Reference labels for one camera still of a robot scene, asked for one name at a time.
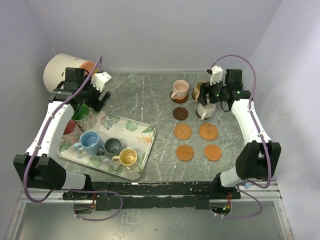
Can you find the yellow mug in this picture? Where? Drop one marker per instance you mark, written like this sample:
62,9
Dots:
128,157

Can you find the white cylindrical drawer box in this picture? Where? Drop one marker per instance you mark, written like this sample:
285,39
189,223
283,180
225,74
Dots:
54,72

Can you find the red floral tall mug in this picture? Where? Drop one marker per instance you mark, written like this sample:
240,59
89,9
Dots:
72,132

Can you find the blue mug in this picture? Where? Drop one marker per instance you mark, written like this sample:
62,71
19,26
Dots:
89,142

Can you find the hidden light wood coaster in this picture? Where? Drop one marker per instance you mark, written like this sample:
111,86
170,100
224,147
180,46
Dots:
212,152

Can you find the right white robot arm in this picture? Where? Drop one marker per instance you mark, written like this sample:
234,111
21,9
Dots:
259,157

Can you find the smooth light wood coaster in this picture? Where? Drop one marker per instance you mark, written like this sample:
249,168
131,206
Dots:
184,152

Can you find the green floral tall mug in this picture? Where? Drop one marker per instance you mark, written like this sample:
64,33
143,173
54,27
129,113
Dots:
84,118

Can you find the tan brown mug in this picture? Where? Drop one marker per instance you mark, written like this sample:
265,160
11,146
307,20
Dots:
196,90

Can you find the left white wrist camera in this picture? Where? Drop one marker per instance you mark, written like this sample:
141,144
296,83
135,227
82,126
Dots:
99,80

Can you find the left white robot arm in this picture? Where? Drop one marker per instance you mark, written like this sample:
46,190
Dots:
37,168

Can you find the grey mug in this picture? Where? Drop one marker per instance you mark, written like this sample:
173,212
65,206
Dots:
112,147

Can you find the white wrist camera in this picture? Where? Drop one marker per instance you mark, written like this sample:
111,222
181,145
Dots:
99,80
216,75

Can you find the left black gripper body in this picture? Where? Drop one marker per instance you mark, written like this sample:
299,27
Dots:
91,95

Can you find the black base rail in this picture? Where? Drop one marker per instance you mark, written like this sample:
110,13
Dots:
148,195

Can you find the reddish wood coaster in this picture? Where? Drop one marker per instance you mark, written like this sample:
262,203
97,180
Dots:
180,100

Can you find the beige mug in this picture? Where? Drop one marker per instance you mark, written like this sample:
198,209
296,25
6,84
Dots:
206,111

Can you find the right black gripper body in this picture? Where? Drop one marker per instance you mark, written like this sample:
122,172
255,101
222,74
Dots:
216,92

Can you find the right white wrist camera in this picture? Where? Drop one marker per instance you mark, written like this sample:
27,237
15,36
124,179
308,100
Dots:
216,75

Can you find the dark walnut coaster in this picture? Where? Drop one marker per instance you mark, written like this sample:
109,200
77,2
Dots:
180,113

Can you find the large woven rattan coaster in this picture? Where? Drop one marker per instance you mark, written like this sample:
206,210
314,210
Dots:
208,131

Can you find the blue connector clip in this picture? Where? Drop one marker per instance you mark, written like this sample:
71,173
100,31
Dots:
247,185

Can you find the pink mug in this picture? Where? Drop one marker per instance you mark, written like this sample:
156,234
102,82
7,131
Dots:
180,90

